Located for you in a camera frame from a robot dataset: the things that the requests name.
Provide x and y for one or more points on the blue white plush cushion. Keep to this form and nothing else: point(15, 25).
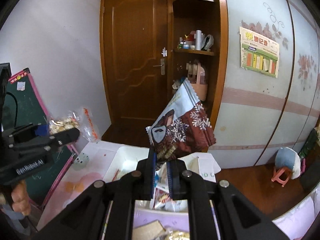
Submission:
point(287, 157)

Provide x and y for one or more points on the person left hand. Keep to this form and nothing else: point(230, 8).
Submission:
point(20, 199)

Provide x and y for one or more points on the wall calendar poster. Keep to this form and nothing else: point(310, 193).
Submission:
point(259, 53)

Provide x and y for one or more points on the brown wooden door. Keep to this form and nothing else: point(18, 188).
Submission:
point(134, 34)

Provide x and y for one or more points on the wooden corner shelf unit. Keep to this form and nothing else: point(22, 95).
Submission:
point(210, 17)

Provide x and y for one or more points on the pink plastic stool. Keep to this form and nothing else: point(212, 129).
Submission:
point(281, 175)

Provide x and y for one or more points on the yellow puffed snack bag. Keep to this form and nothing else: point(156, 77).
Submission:
point(175, 235)

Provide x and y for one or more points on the red white snowflake snack bag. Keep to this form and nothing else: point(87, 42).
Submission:
point(182, 128)

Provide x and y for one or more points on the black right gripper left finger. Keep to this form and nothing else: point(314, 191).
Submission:
point(104, 210)

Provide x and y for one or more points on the pink basket on shelf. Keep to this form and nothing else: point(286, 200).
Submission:
point(198, 79)

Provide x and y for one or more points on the brown wafer cracker pack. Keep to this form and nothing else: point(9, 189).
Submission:
point(148, 231)

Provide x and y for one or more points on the white roll on shelf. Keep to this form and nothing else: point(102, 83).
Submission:
point(198, 40)

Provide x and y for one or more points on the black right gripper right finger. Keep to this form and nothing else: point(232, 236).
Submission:
point(218, 210)

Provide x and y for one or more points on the clear bag puffed snacks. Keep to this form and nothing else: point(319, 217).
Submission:
point(81, 119)

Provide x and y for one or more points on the red white snack packet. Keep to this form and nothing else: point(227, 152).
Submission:
point(161, 198)

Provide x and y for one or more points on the pink purple cartoon tablecloth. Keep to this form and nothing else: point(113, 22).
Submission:
point(101, 161)

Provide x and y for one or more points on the green chalkboard pink frame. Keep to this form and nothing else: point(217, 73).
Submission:
point(26, 150)

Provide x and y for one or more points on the white pillow on bed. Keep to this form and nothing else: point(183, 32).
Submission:
point(297, 221)

